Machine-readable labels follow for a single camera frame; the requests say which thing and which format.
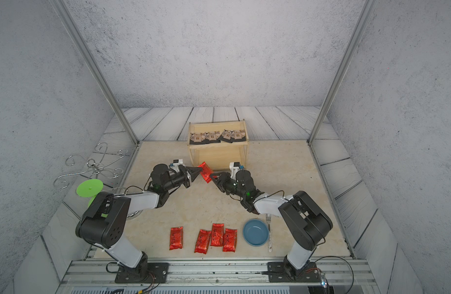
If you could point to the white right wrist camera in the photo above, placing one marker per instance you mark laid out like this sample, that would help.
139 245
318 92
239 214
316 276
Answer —
235 167

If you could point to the silver wire cup rack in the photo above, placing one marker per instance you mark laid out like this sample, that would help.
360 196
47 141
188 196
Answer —
111 169

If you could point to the green plastic goblet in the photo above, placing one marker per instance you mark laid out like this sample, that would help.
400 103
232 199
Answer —
90 189

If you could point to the right aluminium corner post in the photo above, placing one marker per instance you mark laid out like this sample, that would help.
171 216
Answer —
350 50

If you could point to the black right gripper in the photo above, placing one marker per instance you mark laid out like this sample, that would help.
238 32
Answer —
226 178

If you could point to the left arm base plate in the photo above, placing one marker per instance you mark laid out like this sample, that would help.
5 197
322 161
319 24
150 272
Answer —
147 273

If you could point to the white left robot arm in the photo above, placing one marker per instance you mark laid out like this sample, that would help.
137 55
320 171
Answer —
103 223

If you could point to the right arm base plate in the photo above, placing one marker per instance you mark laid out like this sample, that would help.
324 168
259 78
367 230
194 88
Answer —
277 273

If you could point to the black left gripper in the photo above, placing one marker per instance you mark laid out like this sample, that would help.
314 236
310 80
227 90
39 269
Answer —
184 176

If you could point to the left aluminium corner post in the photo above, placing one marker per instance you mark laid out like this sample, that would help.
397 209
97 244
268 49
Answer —
73 32

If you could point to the aluminium corner post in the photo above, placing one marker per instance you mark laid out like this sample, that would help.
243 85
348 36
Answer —
350 50
73 32

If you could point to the light wooden two-tier shelf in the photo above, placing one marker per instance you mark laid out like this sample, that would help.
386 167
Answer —
218 156

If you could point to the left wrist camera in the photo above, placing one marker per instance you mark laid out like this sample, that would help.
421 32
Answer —
177 165

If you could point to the red tea bag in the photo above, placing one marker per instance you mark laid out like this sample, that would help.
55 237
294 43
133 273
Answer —
217 235
202 243
230 240
206 172
176 238

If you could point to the blue round plate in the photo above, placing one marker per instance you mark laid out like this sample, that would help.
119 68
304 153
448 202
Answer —
255 232

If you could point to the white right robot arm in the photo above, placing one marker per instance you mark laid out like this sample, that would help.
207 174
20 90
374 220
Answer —
306 221

